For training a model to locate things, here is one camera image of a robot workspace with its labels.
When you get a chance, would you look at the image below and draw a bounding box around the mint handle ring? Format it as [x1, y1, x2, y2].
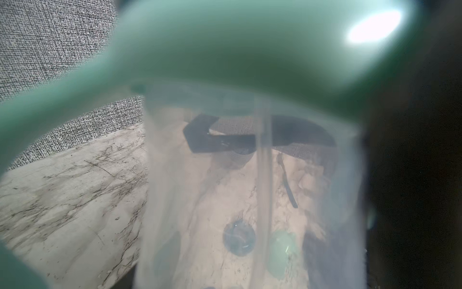
[0, 0, 427, 289]

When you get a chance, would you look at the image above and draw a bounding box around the mint cap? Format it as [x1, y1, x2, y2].
[266, 230, 299, 280]

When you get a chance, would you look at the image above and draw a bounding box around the teal nipple collar upper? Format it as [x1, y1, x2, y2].
[223, 220, 256, 256]

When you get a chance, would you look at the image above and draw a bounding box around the clear bottle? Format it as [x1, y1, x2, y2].
[134, 83, 366, 289]

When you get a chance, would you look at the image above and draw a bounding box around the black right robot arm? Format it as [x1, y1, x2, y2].
[363, 1, 462, 289]

